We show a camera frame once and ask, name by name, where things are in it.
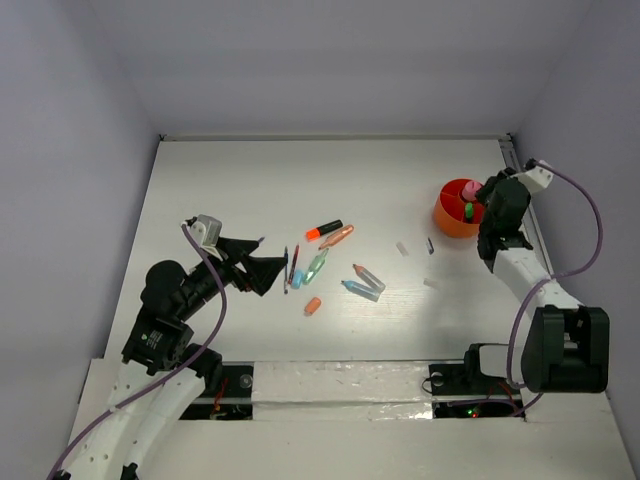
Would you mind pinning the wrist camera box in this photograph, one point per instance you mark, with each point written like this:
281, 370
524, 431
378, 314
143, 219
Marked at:
204, 230
536, 176

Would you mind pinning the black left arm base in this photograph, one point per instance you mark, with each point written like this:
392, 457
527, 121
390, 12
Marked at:
229, 400

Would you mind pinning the small clear plastic piece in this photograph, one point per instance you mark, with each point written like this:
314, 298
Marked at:
431, 283

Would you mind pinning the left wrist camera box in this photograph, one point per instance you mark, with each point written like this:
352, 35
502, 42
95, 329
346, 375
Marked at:
204, 230

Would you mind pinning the green cap black highlighter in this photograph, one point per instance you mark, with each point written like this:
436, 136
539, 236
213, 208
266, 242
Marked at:
469, 212

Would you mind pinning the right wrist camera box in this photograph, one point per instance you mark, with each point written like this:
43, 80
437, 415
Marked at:
536, 176

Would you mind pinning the blue ballpoint pen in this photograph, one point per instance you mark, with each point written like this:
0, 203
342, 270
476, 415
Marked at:
286, 270

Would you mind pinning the peach translucent marker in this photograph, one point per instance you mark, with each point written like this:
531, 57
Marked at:
336, 237

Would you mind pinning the clear plastic cap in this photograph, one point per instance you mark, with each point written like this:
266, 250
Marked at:
402, 249

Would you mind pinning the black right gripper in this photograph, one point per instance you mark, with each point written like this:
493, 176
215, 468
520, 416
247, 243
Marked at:
491, 181

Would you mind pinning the light blue marker cap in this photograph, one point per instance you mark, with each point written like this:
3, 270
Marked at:
297, 279

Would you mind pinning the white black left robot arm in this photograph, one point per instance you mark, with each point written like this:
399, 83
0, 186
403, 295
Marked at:
162, 370

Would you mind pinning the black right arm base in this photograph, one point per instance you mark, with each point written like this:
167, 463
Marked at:
460, 389

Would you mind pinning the orange round organizer container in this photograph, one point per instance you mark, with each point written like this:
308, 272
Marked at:
448, 212

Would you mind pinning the orange tip clear highlighter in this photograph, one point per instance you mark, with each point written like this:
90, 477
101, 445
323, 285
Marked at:
369, 278

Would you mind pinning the red gel pen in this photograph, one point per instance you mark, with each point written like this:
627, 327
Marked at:
293, 264

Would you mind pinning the orange marker cap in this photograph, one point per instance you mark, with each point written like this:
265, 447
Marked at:
312, 306

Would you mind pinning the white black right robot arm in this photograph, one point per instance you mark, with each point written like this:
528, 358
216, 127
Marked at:
557, 344

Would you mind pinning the orange cap black highlighter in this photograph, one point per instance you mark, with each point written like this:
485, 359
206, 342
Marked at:
324, 229

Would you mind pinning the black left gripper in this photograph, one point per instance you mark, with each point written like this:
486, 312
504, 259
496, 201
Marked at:
260, 271

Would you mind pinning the mint green highlighter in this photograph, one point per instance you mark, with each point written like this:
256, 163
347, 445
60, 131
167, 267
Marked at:
315, 266

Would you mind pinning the blue tip clear highlighter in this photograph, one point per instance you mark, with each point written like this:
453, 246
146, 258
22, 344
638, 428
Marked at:
361, 290

